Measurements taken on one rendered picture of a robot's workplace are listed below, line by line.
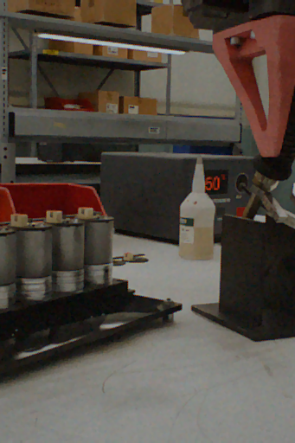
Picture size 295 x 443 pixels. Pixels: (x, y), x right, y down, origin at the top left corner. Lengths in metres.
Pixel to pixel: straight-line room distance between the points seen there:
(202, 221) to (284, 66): 0.28
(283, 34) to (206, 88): 5.88
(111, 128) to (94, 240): 2.66
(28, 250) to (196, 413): 0.14
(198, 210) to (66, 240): 0.26
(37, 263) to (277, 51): 0.17
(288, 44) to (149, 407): 0.20
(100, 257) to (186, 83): 5.70
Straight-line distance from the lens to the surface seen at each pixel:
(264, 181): 0.42
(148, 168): 0.74
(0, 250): 0.36
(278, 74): 0.38
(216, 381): 0.33
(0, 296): 0.36
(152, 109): 5.36
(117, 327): 0.37
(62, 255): 0.40
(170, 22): 3.39
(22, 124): 2.85
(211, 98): 6.29
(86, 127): 3.00
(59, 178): 3.01
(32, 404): 0.30
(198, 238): 0.64
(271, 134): 0.40
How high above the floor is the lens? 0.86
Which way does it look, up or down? 7 degrees down
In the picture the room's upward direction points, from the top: 2 degrees clockwise
